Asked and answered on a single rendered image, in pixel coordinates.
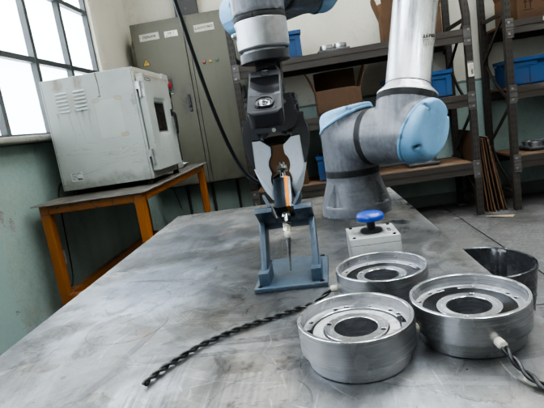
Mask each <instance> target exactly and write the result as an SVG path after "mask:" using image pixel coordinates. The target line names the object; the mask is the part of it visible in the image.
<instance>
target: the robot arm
mask: <svg viewBox="0 0 544 408"><path fill-rule="evenodd" d="M336 2H337V0H223V1H222V2H221V5H220V8H219V18H220V21H221V23H222V25H223V27H224V29H225V30H226V31H227V32H228V33H229V34H230V35H232V40H237V47H238V52H239V53H240V54H241V56H240V60H241V65H242V66H255V69H256V70H255V72H252V73H250V74H249V89H248V99H247V106H246V107H245V108H244V110H245V111H246V112H247V114H248V116H247V121H242V124H243V133H242V142H243V147H244V151H245V153H246V155H247V156H248V158H249V162H250V163H251V165H252V167H253V169H254V171H255V173H256V174H257V177H258V179H259V181H260V182H261V185H262V187H263V188H264V190H265V191H266V192H267V193H268V195H269V196H270V197H271V198H272V199H273V200H274V186H273V174H274V172H273V169H272V167H271V166H270V160H271V158H272V155H273V151H272V146H271V145H269V144H267V143H266V142H264V139H266V138H268V136H269V134H271V133H277V132H281V133H282V134H283V135H284V136H287V135H288V132H291V137H290V138H289V139H288V140H287V141H286V142H285V143H284V144H283V150H284V153H285V155H286V156H287V158H288V159H289V161H290V167H289V172H290V174H291V176H292V183H291V187H292V190H293V193H294V196H295V197H296V194H297V193H298V190H301V189H302V187H303V183H304V176H305V169H306V163H307V156H308V146H309V139H310V136H309V129H308V125H307V123H306V121H305V120H304V112H303V111H301V112H300V110H299V104H298V98H297V94H296V93H294V92H287V93H286V90H285V85H284V79H283V68H282V63H281V62H283V61H286V60H288V59H290V53H289V48H288V46H289V44H290V41H289V35H288V29H287V20H289V19H293V18H295V17H297V16H299V15H303V14H307V13H309V14H311V15H316V14H319V13H325V12H327V11H329V10H331V9H332V8H333V7H334V5H335V4H336ZM437 7H438V0H393V7H392V16H391V26H390V35H389V53H388V62H387V72H386V81H385V85H384V86H383V87H382V88H381V89H380V90H379V91H378V92H377V94H376V107H374V108H373V105H372V103H371V102H369V101H365V102H360V103H356V104H350V105H347V106H343V107H341V108H336V109H333V110H330V111H328V112H326V113H324V114H322V115H321V118H320V136H321V143H322V150H323V156H324V162H325V173H326V180H327V183H326V187H325V196H324V201H323V205H322V210H323V215H324V217H325V218H327V219H336V220H348V219H356V215H357V214H358V213H360V212H362V211H365V210H380V211H382V212H383V214H384V213H386V212H389V211H390V210H392V202H391V197H390V196H389V193H388V190H387V189H386V187H385V184H384V182H383V180H382V178H381V176H380V169H379V164H415V163H419V162H427V161H429V160H431V159H434V158H435V157H436V156H437V155H438V154H439V153H440V152H441V150H442V149H443V147H444V144H445V143H446V140H447V137H448V130H449V117H448V116H447V114H448V110H447V108H446V106H445V104H444V102H443V101H441V100H439V99H438V98H439V94H438V92H437V91H436V90H435V89H434V88H433V87H432V86H431V76H432V66H433V56H434V46H435V36H436V17H437ZM261 136H262V138H261Z"/></svg>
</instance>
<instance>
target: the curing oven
mask: <svg viewBox="0 0 544 408"><path fill-rule="evenodd" d="M39 85H40V92H41V95H42V99H43V102H44V107H45V112H46V116H47V120H48V123H49V129H50V133H51V137H52V140H53V147H54V150H55V154H56V158H57V164H58V167H59V172H60V175H61V179H62V185H63V189H64V192H66V191H72V190H73V195H80V192H79V190H80V189H88V188H94V187H100V186H106V185H115V184H121V183H127V182H133V181H143V180H147V184H149V185H152V184H154V183H155V182H154V178H156V177H158V176H162V175H163V174H166V173H168V172H171V171H173V173H178V172H179V170H178V169H179V168H183V167H184V164H183V158H182V153H181V145H180V140H179V136H178V134H179V133H180V131H179V126H178V121H177V117H176V113H175V112H174V110H173V106H172V97H171V92H170V88H169V84H168V77H167V75H164V74H156V73H153V72H150V71H147V70H142V69H139V68H136V67H132V66H131V67H124V68H118V69H113V70H104V71H100V72H95V73H90V74H81V75H76V76H71V77H66V78H61V79H53V80H48V81H43V82H39Z"/></svg>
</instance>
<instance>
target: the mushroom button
mask: <svg viewBox="0 0 544 408"><path fill-rule="evenodd" d="M383 218H384V214H383V212H382V211H380V210H365V211H362V212H360V213H358V214H357V215H356V221H358V222H360V223H367V229H368V230H372V229H375V228H376V226H375V222H376V221H380V220H382V219H383Z"/></svg>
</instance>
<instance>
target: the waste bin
mask: <svg viewBox="0 0 544 408"><path fill-rule="evenodd" d="M463 250H464V251H466V252H467V253H468V254H469V255H470V256H471V257H472V258H473V259H474V260H475V261H477V262H478V263H479V264H480V265H481V266H483V267H484V268H485V269H486V270H488V271H489V272H490V273H491V274H493V275H498V276H502V277H505V278H510V279H513V280H516V281H517V282H519V283H522V284H524V285H525V286H527V287H528V288H529V289H530V290H531V292H532V294H533V310H534V311H535V312H536V301H537V296H538V294H537V289H538V269H539V264H538V260H537V259H536V258H535V257H533V256H531V255H529V254H527V253H523V252H521V251H517V250H514V249H506V248H497V247H476V248H467V249H463Z"/></svg>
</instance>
